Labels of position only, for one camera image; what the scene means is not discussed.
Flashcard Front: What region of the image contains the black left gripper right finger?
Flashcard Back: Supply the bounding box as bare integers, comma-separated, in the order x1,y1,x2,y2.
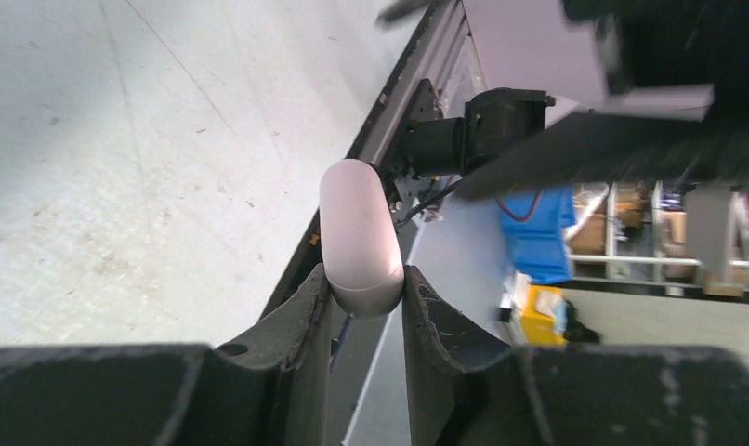
402,266,749,445

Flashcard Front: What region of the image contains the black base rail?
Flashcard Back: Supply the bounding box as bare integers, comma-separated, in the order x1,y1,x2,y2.
264,1,467,319

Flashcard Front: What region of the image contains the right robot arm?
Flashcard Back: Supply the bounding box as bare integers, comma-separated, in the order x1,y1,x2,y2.
402,1,749,445

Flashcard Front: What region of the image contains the yellow object background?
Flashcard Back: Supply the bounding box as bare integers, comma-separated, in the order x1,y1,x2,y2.
516,285,603,346

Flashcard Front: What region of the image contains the white oval charging case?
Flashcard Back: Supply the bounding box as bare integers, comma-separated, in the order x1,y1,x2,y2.
319,159,404,320

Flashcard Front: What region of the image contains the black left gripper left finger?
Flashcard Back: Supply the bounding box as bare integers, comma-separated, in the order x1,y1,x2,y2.
0,266,333,445

